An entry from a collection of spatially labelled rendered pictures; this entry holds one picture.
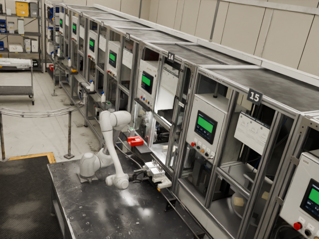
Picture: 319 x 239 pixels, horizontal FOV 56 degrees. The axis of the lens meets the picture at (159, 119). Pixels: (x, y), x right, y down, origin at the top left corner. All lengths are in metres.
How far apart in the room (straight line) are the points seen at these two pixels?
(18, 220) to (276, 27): 5.61
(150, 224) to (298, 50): 4.60
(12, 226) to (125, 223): 1.49
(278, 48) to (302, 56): 0.57
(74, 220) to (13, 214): 1.30
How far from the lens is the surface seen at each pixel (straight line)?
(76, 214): 2.85
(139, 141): 3.44
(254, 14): 7.15
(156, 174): 2.98
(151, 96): 3.26
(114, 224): 2.75
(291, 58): 6.40
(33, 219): 3.84
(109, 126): 2.73
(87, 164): 3.11
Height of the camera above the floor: 2.56
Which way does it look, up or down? 23 degrees down
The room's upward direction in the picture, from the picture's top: 8 degrees clockwise
